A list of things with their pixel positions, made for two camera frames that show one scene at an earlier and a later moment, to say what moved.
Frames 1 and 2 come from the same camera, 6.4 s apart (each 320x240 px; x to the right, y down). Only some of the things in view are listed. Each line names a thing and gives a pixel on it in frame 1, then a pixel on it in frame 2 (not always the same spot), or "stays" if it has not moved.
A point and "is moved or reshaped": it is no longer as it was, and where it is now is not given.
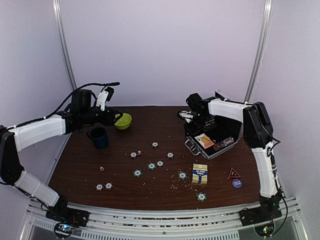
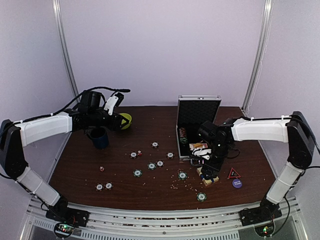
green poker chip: [137, 173] stays
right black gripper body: [198, 124] to [221, 151]
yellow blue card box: [200, 173] to [206, 181]
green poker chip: [151, 166] stays
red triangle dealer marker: [233, 174] stays
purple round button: [237, 183] stays
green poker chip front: [201, 197] stays
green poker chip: [182, 175] stays
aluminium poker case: [222, 128] is moved or reshaped
